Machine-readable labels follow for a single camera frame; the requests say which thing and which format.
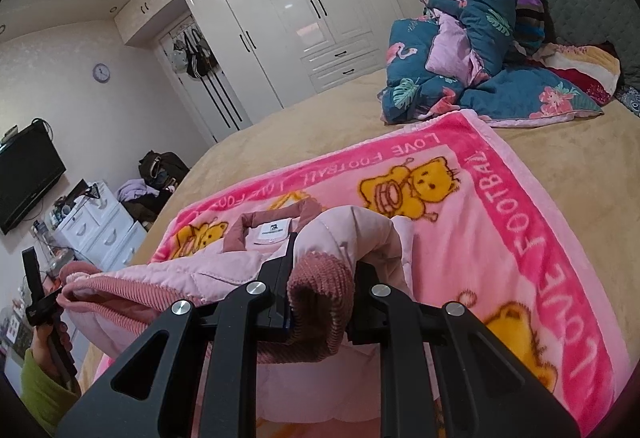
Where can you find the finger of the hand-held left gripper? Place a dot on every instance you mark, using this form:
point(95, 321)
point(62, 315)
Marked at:
point(31, 273)
point(45, 305)

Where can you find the blue floral duvet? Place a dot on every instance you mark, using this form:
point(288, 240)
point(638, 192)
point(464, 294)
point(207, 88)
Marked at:
point(480, 18)

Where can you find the person's left forearm green sleeve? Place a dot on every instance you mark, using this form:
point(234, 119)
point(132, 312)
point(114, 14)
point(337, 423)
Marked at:
point(42, 393)

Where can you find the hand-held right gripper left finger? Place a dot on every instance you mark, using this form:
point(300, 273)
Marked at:
point(277, 298)

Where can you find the lavender cloth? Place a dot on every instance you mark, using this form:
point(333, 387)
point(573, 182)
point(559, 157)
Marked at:
point(132, 190)

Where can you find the dark duffel bag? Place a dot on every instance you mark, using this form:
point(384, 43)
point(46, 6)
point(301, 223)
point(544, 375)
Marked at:
point(162, 164)

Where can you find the dark clothes pile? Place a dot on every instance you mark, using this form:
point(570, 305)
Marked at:
point(147, 208)

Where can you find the pink quilted jacket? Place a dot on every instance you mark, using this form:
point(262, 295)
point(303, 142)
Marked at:
point(340, 233)

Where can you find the pink printed bear blanket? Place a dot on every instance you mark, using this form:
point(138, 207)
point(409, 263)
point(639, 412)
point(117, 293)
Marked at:
point(500, 228)

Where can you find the white drawer dresser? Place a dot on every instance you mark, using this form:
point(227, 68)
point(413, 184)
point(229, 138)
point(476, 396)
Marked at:
point(105, 228)

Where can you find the dark hanging bag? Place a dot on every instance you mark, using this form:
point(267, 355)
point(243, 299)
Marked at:
point(201, 58)

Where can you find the cream and red blanket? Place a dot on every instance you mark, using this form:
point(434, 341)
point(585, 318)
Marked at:
point(585, 65)

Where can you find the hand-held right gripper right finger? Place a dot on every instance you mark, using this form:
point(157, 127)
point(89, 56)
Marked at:
point(365, 313)

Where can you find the dark patterned pillow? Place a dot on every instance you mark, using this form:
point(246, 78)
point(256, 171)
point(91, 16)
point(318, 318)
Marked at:
point(631, 102)

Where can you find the black flat television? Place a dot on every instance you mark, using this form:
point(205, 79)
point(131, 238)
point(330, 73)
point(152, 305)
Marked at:
point(25, 178)

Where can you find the clutter on dresser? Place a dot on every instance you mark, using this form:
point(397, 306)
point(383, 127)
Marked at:
point(62, 210)

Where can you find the round wall clock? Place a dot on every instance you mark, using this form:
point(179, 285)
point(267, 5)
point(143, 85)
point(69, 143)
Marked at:
point(102, 73)

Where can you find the grey hanging bag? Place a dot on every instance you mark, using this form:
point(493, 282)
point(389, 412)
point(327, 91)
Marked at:
point(178, 55)

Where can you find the striped dark cloth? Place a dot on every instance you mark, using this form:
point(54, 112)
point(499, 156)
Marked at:
point(532, 20)

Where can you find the bed with tan sheet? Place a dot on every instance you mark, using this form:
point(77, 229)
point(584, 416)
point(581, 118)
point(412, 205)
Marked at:
point(325, 118)

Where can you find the person's left hand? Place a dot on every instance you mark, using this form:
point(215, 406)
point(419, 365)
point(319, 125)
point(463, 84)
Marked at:
point(50, 335)

